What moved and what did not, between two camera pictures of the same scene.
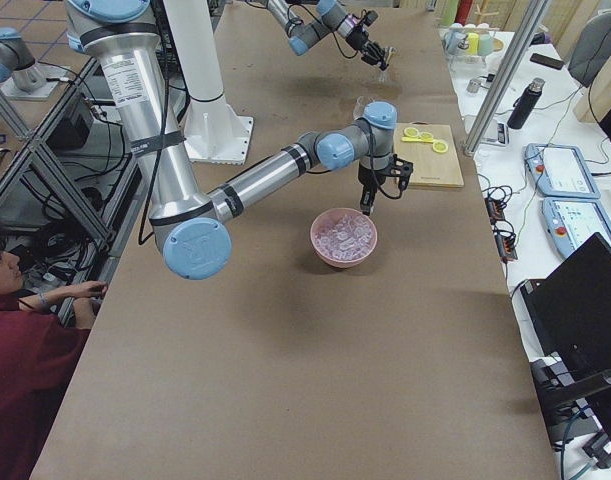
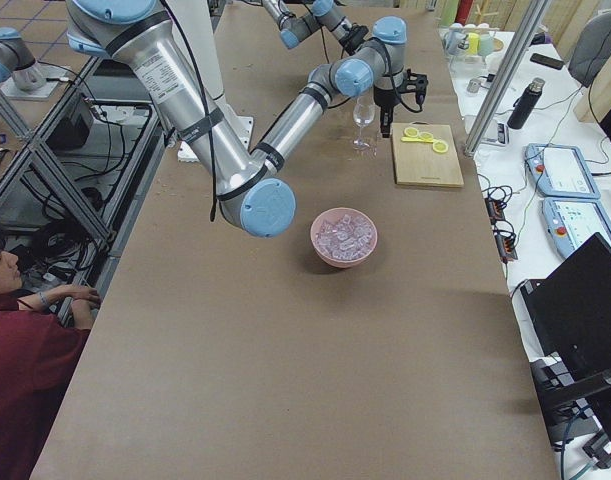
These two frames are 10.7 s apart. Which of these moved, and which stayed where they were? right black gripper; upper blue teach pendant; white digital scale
Moved: right black gripper
Stayed: white digital scale; upper blue teach pendant
